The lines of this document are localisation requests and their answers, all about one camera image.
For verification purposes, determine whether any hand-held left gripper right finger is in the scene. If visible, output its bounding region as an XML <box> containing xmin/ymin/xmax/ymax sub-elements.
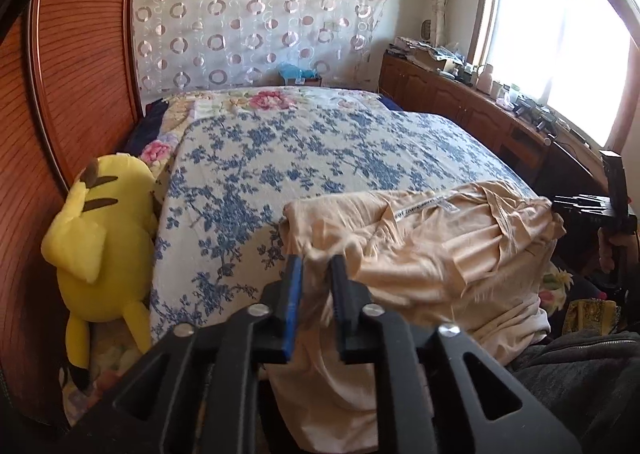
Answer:
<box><xmin>327</xmin><ymin>254</ymin><xmax>583</xmax><ymax>454</ymax></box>

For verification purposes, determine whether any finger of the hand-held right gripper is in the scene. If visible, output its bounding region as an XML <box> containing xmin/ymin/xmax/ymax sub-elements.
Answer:
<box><xmin>562</xmin><ymin>212</ymin><xmax>612</xmax><ymax>231</ymax></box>
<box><xmin>551</xmin><ymin>195</ymin><xmax>610</xmax><ymax>215</ymax></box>

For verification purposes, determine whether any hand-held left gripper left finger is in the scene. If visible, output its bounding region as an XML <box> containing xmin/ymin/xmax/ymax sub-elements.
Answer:
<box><xmin>60</xmin><ymin>254</ymin><xmax>306</xmax><ymax>454</ymax></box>

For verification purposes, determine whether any beige t-shirt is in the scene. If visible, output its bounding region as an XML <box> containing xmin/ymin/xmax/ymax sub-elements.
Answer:
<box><xmin>277</xmin><ymin>179</ymin><xmax>567</xmax><ymax>454</ymax></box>

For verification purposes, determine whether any person's right hand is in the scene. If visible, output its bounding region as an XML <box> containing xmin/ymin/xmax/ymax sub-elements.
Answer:
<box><xmin>598</xmin><ymin>227</ymin><xmax>640</xmax><ymax>281</ymax></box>

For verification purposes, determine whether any yellow patterned cloth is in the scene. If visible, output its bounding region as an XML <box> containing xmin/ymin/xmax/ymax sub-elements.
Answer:
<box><xmin>565</xmin><ymin>299</ymin><xmax>622</xmax><ymax>335</ymax></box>

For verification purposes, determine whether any blue floral quilt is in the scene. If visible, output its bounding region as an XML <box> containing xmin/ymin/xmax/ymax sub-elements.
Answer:
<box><xmin>147</xmin><ymin>87</ymin><xmax>539</xmax><ymax>351</ymax></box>

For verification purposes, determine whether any white plastic bottle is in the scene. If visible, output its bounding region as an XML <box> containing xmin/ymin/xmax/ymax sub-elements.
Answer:
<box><xmin>477</xmin><ymin>63</ymin><xmax>496</xmax><ymax>94</ymax></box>

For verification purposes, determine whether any low wooden cabinet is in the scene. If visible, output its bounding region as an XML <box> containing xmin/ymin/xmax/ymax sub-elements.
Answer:
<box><xmin>379</xmin><ymin>52</ymin><xmax>617</xmax><ymax>201</ymax></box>

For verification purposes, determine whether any person's grey jacket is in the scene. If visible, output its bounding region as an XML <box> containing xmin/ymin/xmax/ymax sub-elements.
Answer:
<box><xmin>507</xmin><ymin>329</ymin><xmax>640</xmax><ymax>454</ymax></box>

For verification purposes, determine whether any window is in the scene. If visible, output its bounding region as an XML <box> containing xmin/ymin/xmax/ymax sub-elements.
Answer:
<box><xmin>470</xmin><ymin>0</ymin><xmax>640</xmax><ymax>151</ymax></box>

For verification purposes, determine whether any yellow plush toy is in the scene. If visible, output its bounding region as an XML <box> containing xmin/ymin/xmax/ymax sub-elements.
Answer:
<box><xmin>41</xmin><ymin>153</ymin><xmax>162</xmax><ymax>371</ymax></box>

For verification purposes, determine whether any cardboard box with clutter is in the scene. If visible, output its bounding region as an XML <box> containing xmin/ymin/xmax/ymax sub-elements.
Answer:
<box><xmin>387</xmin><ymin>36</ymin><xmax>464</xmax><ymax>74</ymax></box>

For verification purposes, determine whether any circle-patterned lace curtain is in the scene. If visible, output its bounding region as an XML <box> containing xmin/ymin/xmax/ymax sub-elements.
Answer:
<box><xmin>131</xmin><ymin>0</ymin><xmax>392</xmax><ymax>96</ymax></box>

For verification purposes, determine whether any wooden wardrobe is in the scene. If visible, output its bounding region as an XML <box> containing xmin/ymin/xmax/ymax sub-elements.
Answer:
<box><xmin>0</xmin><ymin>0</ymin><xmax>144</xmax><ymax>435</ymax></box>

